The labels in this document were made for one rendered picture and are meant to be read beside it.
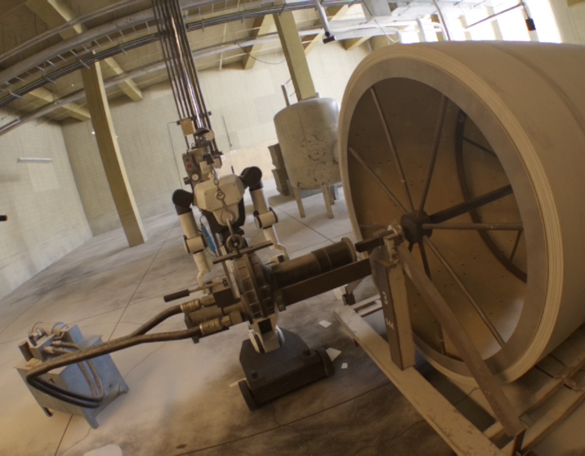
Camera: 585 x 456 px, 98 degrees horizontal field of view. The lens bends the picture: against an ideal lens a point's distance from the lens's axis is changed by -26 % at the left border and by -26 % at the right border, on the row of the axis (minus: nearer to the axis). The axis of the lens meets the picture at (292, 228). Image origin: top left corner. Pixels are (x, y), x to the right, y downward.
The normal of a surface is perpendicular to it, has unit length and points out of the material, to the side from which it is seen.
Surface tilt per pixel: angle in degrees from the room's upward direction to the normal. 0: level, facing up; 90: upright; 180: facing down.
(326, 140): 90
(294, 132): 90
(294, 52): 90
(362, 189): 97
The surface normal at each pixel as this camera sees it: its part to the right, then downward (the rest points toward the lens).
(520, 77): -0.01, -0.52
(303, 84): 0.23, 0.17
